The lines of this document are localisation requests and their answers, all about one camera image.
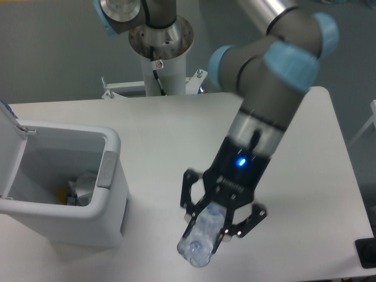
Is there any white trash can lid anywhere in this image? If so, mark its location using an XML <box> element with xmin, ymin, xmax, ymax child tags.
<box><xmin>1</xmin><ymin>103</ymin><xmax>36</xmax><ymax>197</ymax></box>

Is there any black device at table edge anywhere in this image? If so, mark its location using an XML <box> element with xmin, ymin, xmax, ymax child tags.
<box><xmin>355</xmin><ymin>237</ymin><xmax>375</xmax><ymax>269</ymax></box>

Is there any yellow trash in bin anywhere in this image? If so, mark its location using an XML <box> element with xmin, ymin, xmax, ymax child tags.
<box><xmin>56</xmin><ymin>187</ymin><xmax>69</xmax><ymax>205</ymax></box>

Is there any white furniture leg right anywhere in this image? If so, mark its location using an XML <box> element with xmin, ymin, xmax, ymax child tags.
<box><xmin>348</xmin><ymin>100</ymin><xmax>375</xmax><ymax>147</ymax></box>

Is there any white plastic trash can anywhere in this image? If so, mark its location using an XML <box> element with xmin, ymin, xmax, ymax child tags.
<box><xmin>1</xmin><ymin>120</ymin><xmax>129</xmax><ymax>247</ymax></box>

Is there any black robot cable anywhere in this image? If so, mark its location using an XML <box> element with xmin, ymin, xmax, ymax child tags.
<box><xmin>149</xmin><ymin>45</ymin><xmax>167</xmax><ymax>96</ymax></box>

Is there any white green wrapper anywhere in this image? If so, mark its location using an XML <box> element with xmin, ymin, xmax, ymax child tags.
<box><xmin>67</xmin><ymin>172</ymin><xmax>97</xmax><ymax>207</ymax></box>

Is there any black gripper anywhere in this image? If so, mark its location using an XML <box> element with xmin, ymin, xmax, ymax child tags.
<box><xmin>180</xmin><ymin>137</ymin><xmax>271</xmax><ymax>254</ymax></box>

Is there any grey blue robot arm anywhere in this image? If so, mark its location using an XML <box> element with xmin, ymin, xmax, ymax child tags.
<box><xmin>93</xmin><ymin>1</ymin><xmax>339</xmax><ymax>266</ymax></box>

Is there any clear plastic water bottle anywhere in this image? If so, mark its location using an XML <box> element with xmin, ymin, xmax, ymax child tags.
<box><xmin>177</xmin><ymin>203</ymin><xmax>226</xmax><ymax>267</ymax></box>

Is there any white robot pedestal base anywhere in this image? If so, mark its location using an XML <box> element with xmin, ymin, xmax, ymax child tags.
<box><xmin>102</xmin><ymin>15</ymin><xmax>208</xmax><ymax>99</ymax></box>

